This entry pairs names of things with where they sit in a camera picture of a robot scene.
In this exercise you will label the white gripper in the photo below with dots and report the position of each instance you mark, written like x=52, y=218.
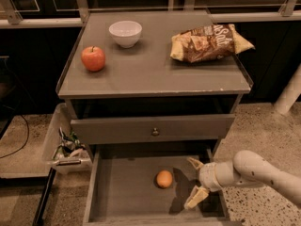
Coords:
x=207, y=176

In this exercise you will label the orange fruit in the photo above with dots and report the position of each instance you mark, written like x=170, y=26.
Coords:
x=164, y=179

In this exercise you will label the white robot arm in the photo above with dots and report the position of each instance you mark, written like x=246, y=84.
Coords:
x=245, y=169

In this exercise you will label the top drawer with knob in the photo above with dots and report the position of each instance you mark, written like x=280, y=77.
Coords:
x=151, y=129

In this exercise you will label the open middle drawer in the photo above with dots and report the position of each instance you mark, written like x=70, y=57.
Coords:
x=123, y=189

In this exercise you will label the grey drawer cabinet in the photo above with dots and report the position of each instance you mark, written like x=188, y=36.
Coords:
x=144, y=81

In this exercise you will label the brown chip bag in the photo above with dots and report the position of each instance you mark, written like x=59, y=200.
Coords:
x=207, y=43

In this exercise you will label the red apple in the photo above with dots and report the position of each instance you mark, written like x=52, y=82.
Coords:
x=93, y=58

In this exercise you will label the white bowl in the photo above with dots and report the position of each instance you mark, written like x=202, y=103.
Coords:
x=125, y=33

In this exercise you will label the metal railing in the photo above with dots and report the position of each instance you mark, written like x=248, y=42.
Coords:
x=59, y=13

